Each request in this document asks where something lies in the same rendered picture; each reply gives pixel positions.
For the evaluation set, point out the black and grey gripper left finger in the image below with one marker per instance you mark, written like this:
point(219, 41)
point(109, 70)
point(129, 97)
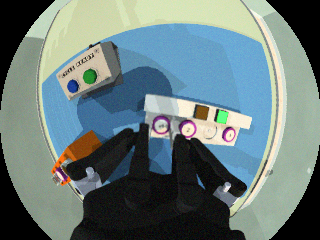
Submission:
point(92, 171)

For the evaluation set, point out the orange tube rack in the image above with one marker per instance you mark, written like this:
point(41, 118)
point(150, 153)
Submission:
point(80, 148)

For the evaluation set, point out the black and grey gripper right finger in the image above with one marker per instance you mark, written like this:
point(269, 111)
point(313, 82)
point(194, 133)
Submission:
point(214, 176)

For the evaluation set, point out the blue flat mat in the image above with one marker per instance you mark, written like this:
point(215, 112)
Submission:
point(195, 62)

